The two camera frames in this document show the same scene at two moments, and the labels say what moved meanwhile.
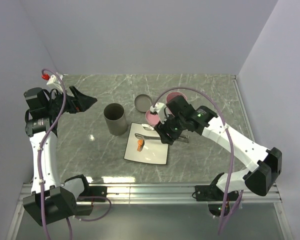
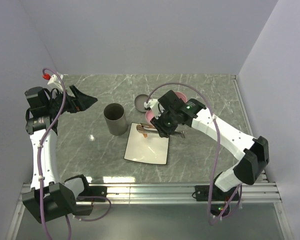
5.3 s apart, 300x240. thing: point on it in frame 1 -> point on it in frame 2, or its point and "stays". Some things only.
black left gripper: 80,104 stays
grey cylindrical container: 114,114 stays
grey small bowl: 142,103 stays
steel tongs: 184,138 -> 144,128
